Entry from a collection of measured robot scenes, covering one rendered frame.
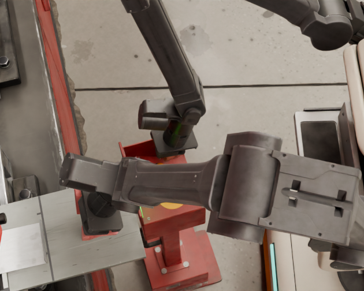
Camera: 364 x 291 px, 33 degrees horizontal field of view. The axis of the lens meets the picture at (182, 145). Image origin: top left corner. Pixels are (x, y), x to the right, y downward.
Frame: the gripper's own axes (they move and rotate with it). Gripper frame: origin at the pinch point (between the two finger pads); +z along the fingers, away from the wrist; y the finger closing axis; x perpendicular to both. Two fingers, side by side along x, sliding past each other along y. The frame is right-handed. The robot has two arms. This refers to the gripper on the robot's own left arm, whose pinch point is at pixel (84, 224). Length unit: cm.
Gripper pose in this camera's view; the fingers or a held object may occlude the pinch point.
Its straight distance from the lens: 118.5
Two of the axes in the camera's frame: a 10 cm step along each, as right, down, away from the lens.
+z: -4.7, 5.2, 7.2
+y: 2.6, 8.6, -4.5
